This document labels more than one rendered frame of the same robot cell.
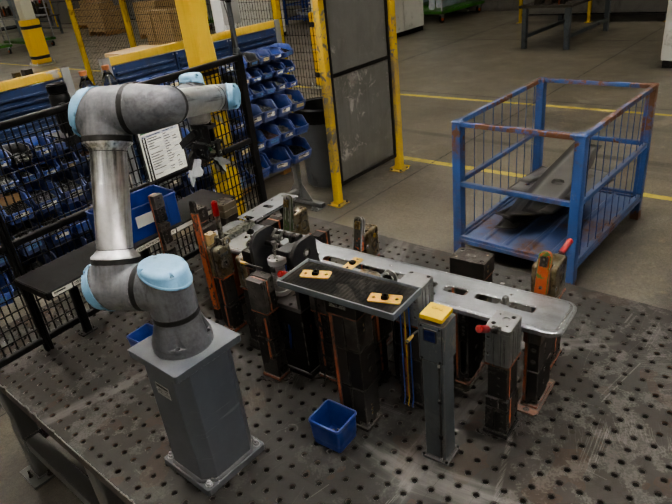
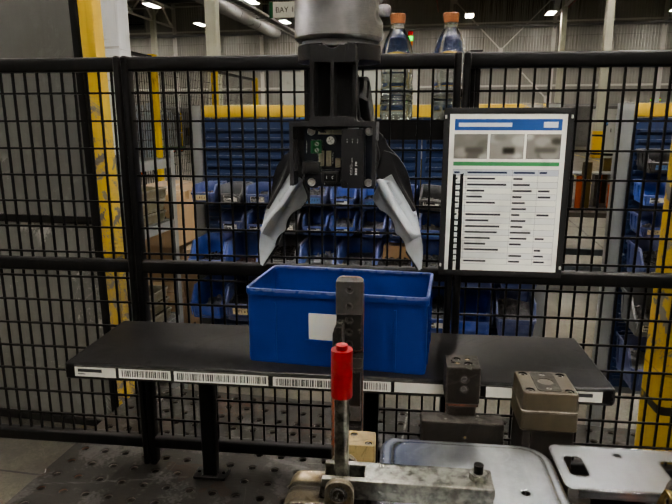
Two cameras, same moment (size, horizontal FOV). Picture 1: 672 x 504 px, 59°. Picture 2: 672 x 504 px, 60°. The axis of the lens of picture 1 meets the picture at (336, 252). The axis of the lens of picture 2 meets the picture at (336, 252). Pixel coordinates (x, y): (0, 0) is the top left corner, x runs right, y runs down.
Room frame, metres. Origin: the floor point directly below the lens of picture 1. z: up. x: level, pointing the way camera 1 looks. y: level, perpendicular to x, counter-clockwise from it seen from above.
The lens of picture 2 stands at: (1.62, -0.06, 1.43)
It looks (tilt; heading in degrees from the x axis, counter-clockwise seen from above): 13 degrees down; 57
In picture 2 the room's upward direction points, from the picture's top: straight up
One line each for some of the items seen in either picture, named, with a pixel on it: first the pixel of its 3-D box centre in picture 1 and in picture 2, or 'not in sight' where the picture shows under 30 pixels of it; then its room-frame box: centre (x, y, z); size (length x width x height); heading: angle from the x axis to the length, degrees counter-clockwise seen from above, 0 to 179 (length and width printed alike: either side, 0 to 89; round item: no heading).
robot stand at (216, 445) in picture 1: (200, 401); not in sight; (1.25, 0.41, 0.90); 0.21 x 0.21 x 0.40; 47
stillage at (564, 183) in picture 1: (554, 173); not in sight; (3.59, -1.48, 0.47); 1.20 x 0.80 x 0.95; 135
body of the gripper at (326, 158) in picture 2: (205, 140); (338, 119); (1.90, 0.38, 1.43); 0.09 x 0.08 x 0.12; 51
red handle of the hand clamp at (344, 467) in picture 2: (218, 221); (341, 417); (1.92, 0.40, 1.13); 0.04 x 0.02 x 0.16; 51
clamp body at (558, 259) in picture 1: (545, 310); not in sight; (1.51, -0.62, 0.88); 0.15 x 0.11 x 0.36; 141
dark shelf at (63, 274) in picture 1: (137, 236); (333, 357); (2.15, 0.77, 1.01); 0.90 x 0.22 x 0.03; 141
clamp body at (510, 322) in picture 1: (502, 376); not in sight; (1.23, -0.40, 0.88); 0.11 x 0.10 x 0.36; 141
